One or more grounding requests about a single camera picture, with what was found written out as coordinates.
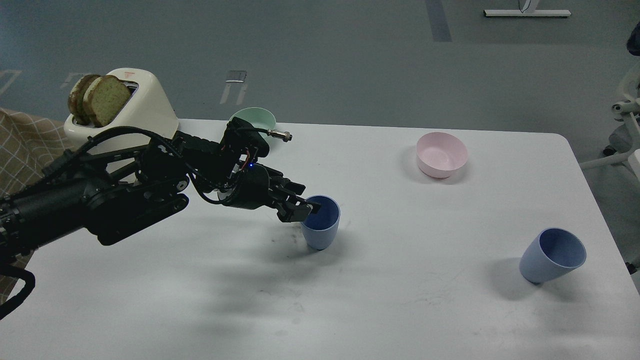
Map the white chair base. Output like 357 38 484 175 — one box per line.
580 25 640 176

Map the brown bread slice back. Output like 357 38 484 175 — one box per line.
67 74 101 126

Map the cream white toaster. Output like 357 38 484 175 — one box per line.
63 68 179 148

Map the white desk base foot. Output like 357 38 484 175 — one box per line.
483 0 572 19

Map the brown bread slice front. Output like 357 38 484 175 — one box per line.
82 75 131 128

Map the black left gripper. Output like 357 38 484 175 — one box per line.
220 164 322 223

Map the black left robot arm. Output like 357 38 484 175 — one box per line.
1 117 321 263

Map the silver floor socket plate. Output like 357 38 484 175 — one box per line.
225 70 248 84

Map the green bowl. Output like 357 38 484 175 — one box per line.
229 107 277 140

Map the brown bread slice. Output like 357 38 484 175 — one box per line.
67 74 101 126
82 75 131 128

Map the blue cup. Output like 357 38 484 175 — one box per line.
301 194 341 251
518 227 587 284

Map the pink bowl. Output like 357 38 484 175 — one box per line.
414 131 469 179

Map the checkered beige cloth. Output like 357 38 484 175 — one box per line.
0 107 76 301

